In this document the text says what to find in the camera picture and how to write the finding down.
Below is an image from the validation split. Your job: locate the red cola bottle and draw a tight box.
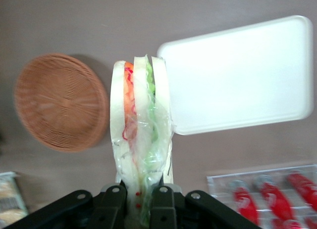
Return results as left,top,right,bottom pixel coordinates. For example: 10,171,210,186
230,180,261,227
271,218,303,229
254,175,298,223
286,171,317,213

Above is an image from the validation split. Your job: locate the round brown wicker basket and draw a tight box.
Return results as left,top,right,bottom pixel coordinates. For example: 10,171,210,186
13,53,110,153

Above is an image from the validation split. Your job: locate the clear acrylic bottle rack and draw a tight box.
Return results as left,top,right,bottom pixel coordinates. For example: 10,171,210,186
206,163,317,229

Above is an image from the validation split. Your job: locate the beige rectangular plastic tray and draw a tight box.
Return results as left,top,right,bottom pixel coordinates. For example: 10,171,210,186
156,14,314,137

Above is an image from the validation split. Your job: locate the plastic-wrapped triangle sandwich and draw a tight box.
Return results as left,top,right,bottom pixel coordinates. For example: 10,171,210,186
109,54,178,228

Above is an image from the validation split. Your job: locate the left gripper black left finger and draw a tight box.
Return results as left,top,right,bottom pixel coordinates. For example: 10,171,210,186
91,183,128,229

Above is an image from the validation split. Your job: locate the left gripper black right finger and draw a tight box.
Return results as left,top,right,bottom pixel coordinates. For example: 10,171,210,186
149,185,178,229

